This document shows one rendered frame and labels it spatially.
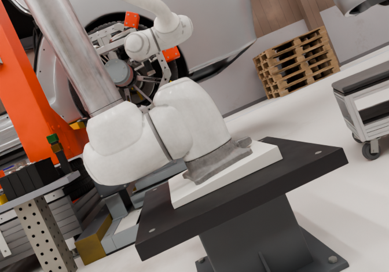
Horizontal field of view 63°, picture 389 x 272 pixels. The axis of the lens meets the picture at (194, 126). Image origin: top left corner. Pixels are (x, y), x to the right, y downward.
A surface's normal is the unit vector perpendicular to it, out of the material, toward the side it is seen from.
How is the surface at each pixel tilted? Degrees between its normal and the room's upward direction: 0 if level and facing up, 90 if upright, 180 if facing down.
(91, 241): 90
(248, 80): 90
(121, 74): 90
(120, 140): 93
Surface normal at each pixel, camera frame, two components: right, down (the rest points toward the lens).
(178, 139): 0.06, 0.21
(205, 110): 0.45, -0.19
